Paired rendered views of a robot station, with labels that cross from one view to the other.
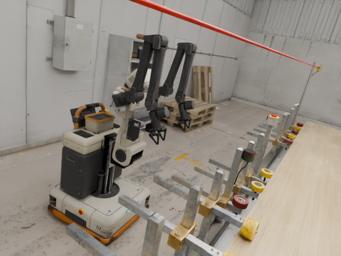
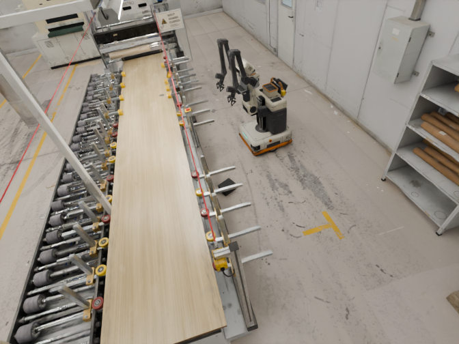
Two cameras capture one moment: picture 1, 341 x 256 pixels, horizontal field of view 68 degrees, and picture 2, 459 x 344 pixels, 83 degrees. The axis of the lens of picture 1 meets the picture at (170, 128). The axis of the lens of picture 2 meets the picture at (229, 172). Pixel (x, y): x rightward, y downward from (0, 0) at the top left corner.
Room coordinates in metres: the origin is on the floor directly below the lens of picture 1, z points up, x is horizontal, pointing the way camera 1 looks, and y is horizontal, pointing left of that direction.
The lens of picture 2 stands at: (4.16, -2.08, 2.67)
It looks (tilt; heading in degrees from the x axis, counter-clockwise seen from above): 44 degrees down; 142
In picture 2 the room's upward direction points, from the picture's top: 10 degrees counter-clockwise
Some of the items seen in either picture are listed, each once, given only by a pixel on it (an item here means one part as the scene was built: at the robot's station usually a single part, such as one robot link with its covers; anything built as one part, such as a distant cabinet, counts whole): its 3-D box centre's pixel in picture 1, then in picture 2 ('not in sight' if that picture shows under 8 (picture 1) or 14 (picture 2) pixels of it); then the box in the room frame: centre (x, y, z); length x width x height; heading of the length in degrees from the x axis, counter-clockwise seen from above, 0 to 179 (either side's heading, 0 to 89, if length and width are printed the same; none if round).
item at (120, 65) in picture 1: (133, 88); (454, 149); (4.17, 0.73, 0.78); 0.90 x 0.45 x 1.55; 151
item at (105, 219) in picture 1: (102, 200); (264, 133); (1.93, 0.48, 0.16); 0.67 x 0.64 x 0.25; 66
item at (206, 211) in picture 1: (210, 204); not in sight; (1.00, -0.25, 0.95); 0.14 x 0.06 x 0.05; 151
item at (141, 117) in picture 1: (142, 123); (242, 90); (1.82, 0.21, 0.99); 0.28 x 0.16 x 0.22; 156
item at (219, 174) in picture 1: (208, 214); not in sight; (1.02, -0.26, 0.88); 0.04 x 0.04 x 0.48; 61
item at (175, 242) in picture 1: (183, 232); not in sight; (0.78, -0.12, 0.95); 0.14 x 0.06 x 0.05; 151
